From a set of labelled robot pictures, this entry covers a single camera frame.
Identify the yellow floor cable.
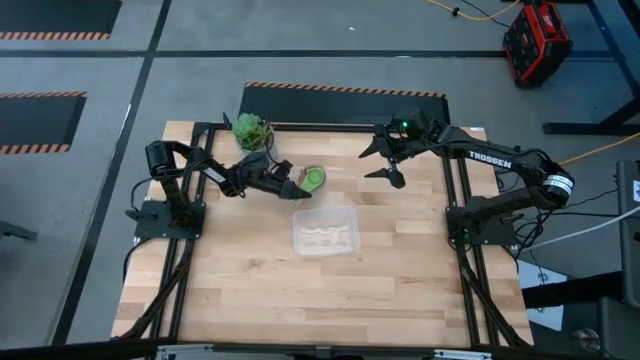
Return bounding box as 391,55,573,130
424,0,522,23

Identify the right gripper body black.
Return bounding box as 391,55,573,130
374,124,469,164

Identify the green measuring cup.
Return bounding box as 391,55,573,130
297,166,327,201

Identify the black equipment case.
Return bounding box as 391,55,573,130
522,272,640,360

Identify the clear plastic basket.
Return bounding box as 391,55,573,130
291,205,363,259

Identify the silver camera mounting bar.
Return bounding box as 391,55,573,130
155,343,494,360

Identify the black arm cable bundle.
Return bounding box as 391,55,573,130
499,189,621,261

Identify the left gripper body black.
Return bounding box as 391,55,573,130
227,151,282,197

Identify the black power cable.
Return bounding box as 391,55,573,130
122,177,151,281

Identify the yellow hanging cable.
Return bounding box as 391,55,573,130
559,131,640,166

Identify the wide black hazard-striped floor mat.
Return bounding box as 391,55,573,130
238,81,451,127

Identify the black desk frame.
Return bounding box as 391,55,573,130
542,0,640,136

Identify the white cable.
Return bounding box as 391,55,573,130
517,204,640,252

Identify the grey cabinet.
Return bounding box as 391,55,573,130
615,159,640,301

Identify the red black tool box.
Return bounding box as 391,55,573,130
502,0,574,90

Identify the grey metal foot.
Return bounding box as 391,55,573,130
0,219,39,241

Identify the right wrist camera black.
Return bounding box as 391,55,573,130
394,106,432,141

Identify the potted plant white patterned pot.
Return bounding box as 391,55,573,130
230,112,279,156

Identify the black aluminium table frame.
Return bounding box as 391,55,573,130
112,121,534,351

